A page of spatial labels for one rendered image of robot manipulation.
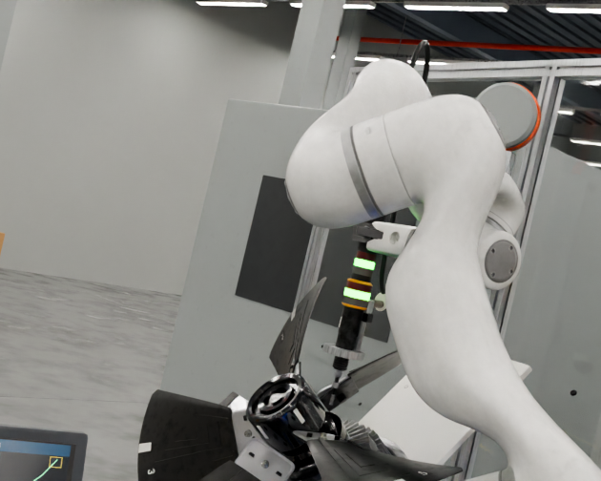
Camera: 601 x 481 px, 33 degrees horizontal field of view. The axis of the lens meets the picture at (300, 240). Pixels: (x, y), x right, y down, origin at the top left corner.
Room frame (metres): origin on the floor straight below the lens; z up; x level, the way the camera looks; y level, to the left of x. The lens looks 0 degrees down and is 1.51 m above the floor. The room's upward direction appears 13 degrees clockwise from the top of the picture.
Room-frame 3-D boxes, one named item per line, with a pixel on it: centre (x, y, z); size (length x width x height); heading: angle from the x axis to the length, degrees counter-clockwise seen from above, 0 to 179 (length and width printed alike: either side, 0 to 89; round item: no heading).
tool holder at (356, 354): (1.68, -0.12, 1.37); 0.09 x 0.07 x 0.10; 157
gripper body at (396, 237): (1.58, -0.17, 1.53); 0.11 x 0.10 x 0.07; 32
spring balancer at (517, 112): (2.33, -0.40, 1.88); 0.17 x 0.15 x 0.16; 32
